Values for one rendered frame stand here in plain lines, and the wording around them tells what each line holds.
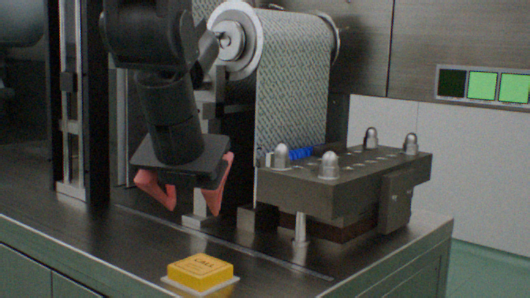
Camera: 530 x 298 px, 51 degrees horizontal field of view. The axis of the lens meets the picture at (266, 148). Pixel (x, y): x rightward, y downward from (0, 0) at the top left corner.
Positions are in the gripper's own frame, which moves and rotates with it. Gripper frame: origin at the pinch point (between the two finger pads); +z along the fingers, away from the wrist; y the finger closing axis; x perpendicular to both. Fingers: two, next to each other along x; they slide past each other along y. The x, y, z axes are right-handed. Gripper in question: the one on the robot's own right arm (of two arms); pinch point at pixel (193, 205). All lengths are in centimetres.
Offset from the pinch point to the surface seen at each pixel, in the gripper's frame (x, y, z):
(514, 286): -163, -88, 213
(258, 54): -39.4, 2.2, 1.6
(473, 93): -52, -37, 16
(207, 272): -0.7, 0.9, 14.5
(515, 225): -207, -91, 212
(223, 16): -45.3, 10.0, -2.8
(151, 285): 1.9, 9.0, 16.2
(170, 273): -0.4, 6.6, 15.6
